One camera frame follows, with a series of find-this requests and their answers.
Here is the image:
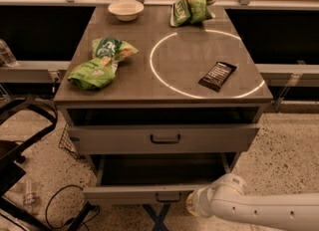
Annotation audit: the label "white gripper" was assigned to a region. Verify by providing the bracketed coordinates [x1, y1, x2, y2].
[185, 187, 214, 218]

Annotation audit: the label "grey drawer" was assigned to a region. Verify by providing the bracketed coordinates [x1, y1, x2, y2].
[68, 123, 259, 154]
[84, 153, 230, 205]

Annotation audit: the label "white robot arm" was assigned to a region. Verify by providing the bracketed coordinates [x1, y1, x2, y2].
[186, 173, 319, 231]

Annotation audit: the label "grey drawer cabinet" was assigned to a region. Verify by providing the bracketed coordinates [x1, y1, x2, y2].
[53, 4, 274, 173]

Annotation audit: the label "grey top drawer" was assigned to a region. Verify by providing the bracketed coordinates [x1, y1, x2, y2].
[68, 123, 259, 154]

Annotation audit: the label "black snack bar wrapper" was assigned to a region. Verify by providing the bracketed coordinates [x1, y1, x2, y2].
[198, 62, 236, 92]

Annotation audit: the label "green chip bag left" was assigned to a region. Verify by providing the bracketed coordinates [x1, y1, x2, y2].
[68, 38, 139, 91]

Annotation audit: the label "green chip bag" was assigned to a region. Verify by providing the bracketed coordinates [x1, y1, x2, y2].
[68, 38, 139, 91]
[170, 0, 215, 27]

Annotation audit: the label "green chip bag rear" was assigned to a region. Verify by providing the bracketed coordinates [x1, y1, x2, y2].
[170, 0, 215, 27]

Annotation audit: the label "white ceramic bowl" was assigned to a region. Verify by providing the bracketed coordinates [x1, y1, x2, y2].
[108, 0, 144, 22]

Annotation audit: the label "clear plastic bottle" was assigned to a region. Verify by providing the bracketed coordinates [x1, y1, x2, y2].
[0, 39, 18, 67]

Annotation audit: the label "black floor cable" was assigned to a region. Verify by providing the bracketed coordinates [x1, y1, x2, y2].
[44, 183, 101, 230]

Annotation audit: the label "black wire basket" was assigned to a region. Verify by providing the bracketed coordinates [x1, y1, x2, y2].
[58, 125, 84, 160]

